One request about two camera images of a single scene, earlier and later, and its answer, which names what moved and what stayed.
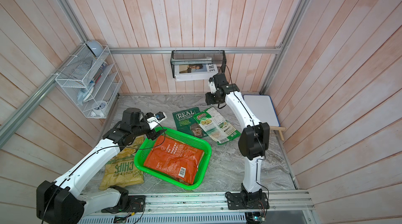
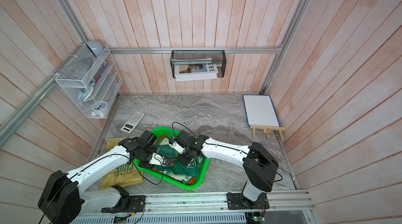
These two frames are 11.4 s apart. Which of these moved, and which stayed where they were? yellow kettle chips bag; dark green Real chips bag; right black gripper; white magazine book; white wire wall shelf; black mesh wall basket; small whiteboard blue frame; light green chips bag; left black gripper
Moved: left black gripper; light green chips bag; right black gripper; dark green Real chips bag
Stayed: small whiteboard blue frame; yellow kettle chips bag; white magazine book; white wire wall shelf; black mesh wall basket
